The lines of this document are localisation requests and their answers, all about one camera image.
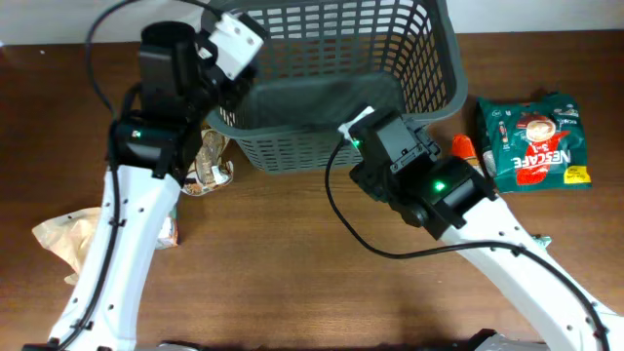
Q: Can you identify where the grey plastic basket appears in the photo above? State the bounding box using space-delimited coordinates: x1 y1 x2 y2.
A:
207 0 468 174

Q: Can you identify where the green Nescafe coffee bag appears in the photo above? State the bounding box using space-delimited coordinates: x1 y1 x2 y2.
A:
477 93 592 193

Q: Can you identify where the white tissue multipack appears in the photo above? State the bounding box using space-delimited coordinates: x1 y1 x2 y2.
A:
155 207 178 250

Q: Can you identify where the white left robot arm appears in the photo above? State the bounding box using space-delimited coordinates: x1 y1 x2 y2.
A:
46 14 267 350

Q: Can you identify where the orange spaghetti packet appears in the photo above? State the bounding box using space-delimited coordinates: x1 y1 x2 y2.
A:
451 134 485 176

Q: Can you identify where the brown white snack wrapper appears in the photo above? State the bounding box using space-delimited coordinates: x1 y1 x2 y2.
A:
181 126 234 197

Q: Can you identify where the small white green packet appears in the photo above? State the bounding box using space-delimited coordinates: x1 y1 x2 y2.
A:
532 235 552 250

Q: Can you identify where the crumpled beige paper bag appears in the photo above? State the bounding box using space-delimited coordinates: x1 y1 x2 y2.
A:
32 207 100 286

